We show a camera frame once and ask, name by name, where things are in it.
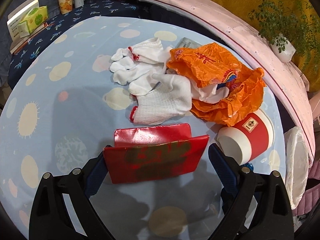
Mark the navy palm print cloth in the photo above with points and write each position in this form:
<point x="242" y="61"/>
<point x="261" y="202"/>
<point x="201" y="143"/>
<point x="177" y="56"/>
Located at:
<point x="82" y="12"/>

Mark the red and white paper cup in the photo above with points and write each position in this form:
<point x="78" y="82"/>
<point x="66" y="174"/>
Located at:
<point x="255" y="135"/>

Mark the light blue dotted tablecloth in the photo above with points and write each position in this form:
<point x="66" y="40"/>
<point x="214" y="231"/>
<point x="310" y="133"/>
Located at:
<point x="62" y="105"/>

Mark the green tissue box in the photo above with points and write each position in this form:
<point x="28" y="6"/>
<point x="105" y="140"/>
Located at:
<point x="35" y="20"/>

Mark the white plant pot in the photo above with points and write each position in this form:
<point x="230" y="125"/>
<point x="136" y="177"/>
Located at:
<point x="285" y="51"/>

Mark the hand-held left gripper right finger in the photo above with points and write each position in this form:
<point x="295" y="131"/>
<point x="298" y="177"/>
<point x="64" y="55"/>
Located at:
<point x="225" y="167"/>

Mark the red paper packet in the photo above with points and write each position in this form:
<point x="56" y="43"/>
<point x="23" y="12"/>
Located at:
<point x="155" y="162"/>

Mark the green leafy plant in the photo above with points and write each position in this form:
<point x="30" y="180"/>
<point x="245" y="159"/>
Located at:
<point x="277" y="12"/>

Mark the white knit glove red cuff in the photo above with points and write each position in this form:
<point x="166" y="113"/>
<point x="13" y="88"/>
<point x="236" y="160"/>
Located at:
<point x="160" y="102"/>
<point x="147" y="55"/>

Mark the pink quilted cloth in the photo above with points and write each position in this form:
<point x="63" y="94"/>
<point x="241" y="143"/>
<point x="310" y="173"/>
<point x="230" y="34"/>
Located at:
<point x="311" y="192"/>

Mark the orange plastic bag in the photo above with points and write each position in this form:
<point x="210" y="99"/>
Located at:
<point x="200" y="67"/>

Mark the bin with white plastic liner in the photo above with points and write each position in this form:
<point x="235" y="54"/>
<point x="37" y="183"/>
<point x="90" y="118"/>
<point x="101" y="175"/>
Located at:
<point x="297" y="160"/>

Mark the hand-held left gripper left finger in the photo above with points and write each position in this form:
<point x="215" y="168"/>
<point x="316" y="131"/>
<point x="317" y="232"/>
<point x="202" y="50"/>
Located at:
<point x="96" y="180"/>

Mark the cream cup with orange print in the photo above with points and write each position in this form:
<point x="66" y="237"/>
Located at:
<point x="65" y="3"/>

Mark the brown book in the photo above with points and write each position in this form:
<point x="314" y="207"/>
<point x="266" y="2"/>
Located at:
<point x="22" y="44"/>

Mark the pink cloth covered ledge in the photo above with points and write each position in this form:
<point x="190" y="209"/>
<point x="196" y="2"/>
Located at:
<point x="225" y="17"/>

